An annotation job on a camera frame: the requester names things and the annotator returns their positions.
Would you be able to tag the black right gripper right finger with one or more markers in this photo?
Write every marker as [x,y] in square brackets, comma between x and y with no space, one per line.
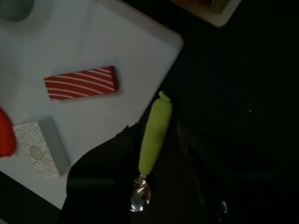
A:
[210,180]

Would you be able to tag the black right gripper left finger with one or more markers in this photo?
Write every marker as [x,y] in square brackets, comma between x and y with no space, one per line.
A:
[98,180]

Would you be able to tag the speckled white grey block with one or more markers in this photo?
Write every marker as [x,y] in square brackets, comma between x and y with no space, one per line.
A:
[39,145]

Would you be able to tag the orange-red toy food piece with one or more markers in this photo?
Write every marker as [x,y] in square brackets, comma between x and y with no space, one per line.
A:
[6,137]

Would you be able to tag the red white striped block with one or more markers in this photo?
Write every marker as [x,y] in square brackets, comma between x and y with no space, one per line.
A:
[82,83]

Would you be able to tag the wooden box with slot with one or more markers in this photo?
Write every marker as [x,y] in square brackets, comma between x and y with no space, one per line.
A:
[210,11]

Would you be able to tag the grey rounded toy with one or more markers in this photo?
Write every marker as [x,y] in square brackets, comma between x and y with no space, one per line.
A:
[14,8]

